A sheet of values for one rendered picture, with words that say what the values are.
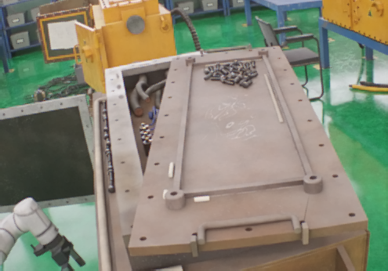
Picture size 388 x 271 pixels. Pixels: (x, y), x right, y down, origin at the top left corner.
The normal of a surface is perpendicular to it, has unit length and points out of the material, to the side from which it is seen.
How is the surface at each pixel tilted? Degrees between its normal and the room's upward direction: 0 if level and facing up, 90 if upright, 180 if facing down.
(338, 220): 0
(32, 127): 90
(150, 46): 90
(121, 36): 90
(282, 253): 0
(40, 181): 90
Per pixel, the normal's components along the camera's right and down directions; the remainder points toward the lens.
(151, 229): -0.12, -0.92
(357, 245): 0.21, 0.35
